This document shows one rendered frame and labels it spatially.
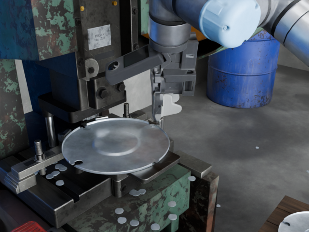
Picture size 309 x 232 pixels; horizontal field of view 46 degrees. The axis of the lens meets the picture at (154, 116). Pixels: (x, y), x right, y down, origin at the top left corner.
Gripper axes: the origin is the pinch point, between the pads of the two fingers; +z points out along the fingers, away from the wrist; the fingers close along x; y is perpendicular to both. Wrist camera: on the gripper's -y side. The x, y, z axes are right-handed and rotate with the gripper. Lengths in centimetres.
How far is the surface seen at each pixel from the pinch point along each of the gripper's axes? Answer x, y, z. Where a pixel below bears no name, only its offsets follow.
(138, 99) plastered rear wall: 164, 4, 144
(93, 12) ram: 22.8, -12.8, -12.3
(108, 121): 22.0, -11.5, 23.7
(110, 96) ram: 14.6, -10.0, 7.0
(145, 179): -6.5, -2.2, 14.3
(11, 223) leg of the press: -4, -38, 35
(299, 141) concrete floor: 103, 114, 134
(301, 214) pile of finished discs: 8, 57, 63
